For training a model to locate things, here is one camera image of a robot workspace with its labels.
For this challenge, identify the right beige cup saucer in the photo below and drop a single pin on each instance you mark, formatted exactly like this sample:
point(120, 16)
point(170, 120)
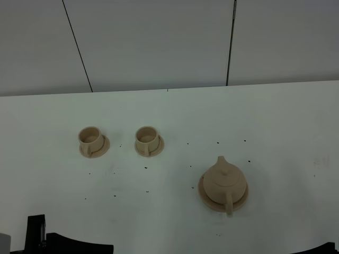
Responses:
point(157, 149)

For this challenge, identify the right beige teacup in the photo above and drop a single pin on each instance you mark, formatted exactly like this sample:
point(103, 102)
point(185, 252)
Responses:
point(147, 140)

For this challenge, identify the left beige cup saucer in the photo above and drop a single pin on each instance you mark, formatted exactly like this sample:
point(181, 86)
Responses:
point(98, 153)

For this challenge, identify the left beige teacup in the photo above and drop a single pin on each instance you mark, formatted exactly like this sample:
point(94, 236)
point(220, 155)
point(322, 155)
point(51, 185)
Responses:
point(90, 140)

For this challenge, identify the beige cup saucer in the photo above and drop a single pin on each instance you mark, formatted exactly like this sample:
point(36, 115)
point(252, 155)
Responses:
point(157, 149)
point(98, 153)

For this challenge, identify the beige teacup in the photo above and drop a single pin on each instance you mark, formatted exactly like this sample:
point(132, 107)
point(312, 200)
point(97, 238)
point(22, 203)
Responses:
point(147, 140)
point(90, 140)

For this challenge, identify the beige ceramic teapot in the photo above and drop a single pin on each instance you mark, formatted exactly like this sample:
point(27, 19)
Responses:
point(224, 183)

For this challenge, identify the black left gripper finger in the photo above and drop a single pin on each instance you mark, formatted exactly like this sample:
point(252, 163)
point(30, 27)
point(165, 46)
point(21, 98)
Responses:
point(56, 243)

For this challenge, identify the beige round teapot saucer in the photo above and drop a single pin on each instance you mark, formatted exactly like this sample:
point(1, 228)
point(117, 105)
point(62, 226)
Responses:
point(220, 207)

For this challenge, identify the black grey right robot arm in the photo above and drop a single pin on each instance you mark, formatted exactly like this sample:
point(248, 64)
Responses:
point(327, 248)

